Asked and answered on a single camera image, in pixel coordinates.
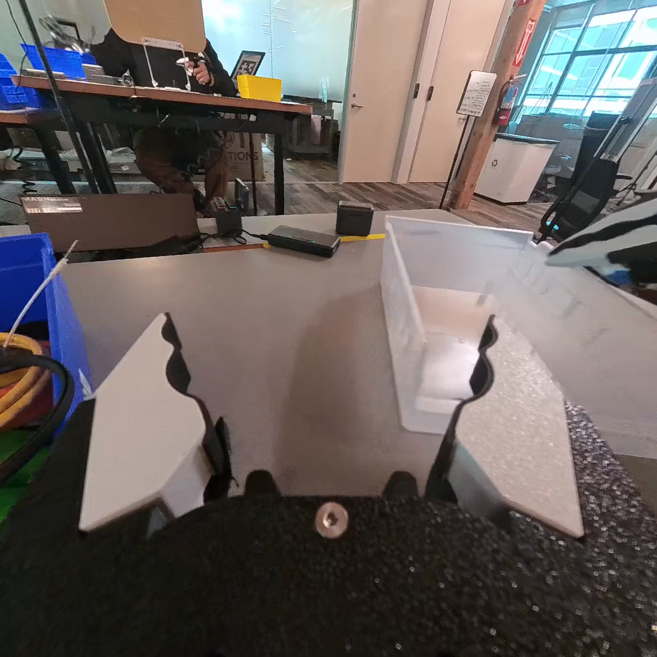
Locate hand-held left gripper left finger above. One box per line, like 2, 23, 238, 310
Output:
77, 312, 233, 533

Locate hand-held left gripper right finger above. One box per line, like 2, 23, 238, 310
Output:
425, 314, 586, 540

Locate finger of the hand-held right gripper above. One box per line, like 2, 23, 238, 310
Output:
551, 196, 657, 254
544, 225, 657, 269

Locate thin black cable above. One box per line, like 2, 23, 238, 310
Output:
0, 351, 76, 481

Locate yellow network cable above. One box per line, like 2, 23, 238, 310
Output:
0, 333, 53, 432

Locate clear plastic storage bin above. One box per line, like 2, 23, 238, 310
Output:
380, 215, 657, 459

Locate white cable with plug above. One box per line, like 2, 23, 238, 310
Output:
8, 239, 81, 351

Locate large blue plastic bin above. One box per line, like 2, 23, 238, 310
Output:
0, 233, 94, 520

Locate black office chair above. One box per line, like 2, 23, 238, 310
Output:
539, 110, 633, 243

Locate white board on easel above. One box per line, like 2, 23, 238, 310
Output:
595, 77, 657, 166

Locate fire extinguisher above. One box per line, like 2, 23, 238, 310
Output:
495, 76, 519, 127

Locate paper notice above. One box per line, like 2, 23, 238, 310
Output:
441, 70, 498, 209

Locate dark flat box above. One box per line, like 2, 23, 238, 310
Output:
20, 192, 202, 253

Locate black charging case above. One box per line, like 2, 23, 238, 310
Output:
213, 177, 253, 235

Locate black adapter cube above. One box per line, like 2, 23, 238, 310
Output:
336, 201, 375, 237

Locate black power bank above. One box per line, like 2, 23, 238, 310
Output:
268, 225, 342, 259

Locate white double doors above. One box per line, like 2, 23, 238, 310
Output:
339, 0, 515, 185

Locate cardboard box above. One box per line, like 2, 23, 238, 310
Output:
221, 131, 267, 182

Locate black light stand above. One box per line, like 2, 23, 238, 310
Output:
18, 0, 120, 196

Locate yellow box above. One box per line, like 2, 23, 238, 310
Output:
237, 74, 283, 103

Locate flat blue plastic bin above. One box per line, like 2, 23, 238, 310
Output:
21, 43, 99, 81

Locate wooden panel on white stand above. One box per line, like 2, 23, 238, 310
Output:
103, 0, 207, 93

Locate wooden support post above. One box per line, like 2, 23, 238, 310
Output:
451, 0, 548, 211

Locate blue plastic bin with handle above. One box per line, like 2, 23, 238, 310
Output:
0, 51, 53, 112

